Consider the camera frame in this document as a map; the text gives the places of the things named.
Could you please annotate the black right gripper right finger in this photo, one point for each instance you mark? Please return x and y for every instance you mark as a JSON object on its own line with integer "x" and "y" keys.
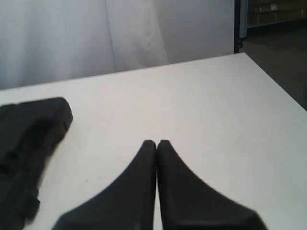
{"x": 188, "y": 203}

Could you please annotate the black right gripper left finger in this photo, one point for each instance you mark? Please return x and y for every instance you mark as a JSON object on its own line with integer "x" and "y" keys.
{"x": 126, "y": 204}

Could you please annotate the black plastic tool case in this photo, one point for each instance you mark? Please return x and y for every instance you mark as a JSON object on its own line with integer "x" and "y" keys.
{"x": 29, "y": 133}

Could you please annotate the white backdrop curtain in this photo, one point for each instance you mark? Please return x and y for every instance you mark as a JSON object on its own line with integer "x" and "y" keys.
{"x": 55, "y": 40}

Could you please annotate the blue metal storage shelf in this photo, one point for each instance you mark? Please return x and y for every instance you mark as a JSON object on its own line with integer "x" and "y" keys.
{"x": 254, "y": 18}

